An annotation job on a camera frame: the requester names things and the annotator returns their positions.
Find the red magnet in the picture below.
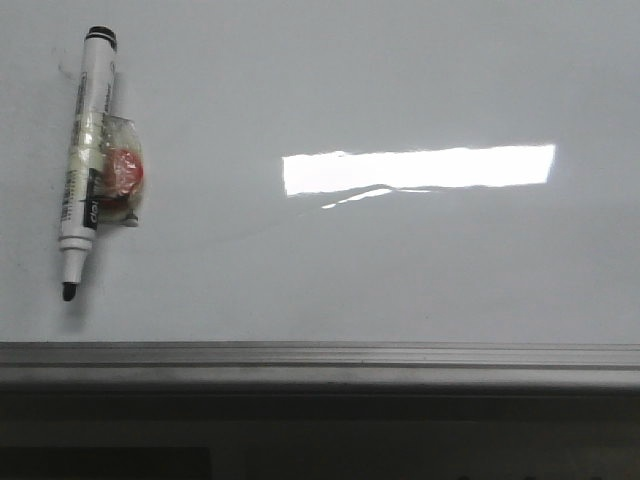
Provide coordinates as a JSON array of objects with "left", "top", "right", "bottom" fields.
[{"left": 98, "top": 115, "right": 144, "bottom": 228}]

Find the white dry-erase marker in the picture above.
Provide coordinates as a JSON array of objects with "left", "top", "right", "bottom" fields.
[{"left": 58, "top": 26, "right": 117, "bottom": 302}]

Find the white whiteboard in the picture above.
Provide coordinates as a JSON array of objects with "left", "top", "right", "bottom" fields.
[{"left": 1, "top": 1, "right": 639, "bottom": 344}]

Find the aluminium whiteboard frame rail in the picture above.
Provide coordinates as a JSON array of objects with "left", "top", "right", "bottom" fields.
[{"left": 1, "top": 341, "right": 639, "bottom": 395}]

